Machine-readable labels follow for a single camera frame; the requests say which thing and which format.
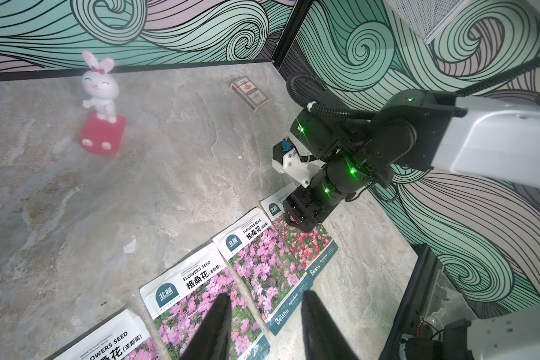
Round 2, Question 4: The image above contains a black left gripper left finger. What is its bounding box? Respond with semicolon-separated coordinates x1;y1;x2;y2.
180;292;232;360

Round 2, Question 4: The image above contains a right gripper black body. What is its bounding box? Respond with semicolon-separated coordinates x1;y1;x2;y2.
283;154;394;232

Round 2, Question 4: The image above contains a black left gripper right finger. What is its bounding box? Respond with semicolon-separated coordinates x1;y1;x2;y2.
301;290;358;360

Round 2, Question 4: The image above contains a red flower seed packet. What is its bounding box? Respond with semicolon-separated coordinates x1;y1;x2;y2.
260;182;338;280

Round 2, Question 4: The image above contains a white teal seed packet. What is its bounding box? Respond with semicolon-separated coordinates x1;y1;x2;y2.
139;244;270;359

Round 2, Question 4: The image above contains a purple flower seed packet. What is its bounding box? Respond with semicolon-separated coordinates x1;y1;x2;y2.
213;207;314;335

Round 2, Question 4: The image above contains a white back seed packet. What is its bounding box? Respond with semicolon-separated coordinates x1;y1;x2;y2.
49;308;159;360

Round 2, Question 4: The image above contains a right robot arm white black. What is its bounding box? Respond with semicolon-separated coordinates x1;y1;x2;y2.
283;86;540;232

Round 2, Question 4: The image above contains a small seed packet far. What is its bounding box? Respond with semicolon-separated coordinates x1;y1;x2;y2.
230;76;269;112

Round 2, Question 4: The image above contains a white rabbit figurine pink base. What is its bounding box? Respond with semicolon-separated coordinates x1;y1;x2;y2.
79;50;126;156

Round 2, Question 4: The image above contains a black front rail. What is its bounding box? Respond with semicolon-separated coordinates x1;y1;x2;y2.
379;244;442;360

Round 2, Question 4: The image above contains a clear acrylic wall holder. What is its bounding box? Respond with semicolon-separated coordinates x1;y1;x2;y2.
385;0;472;44

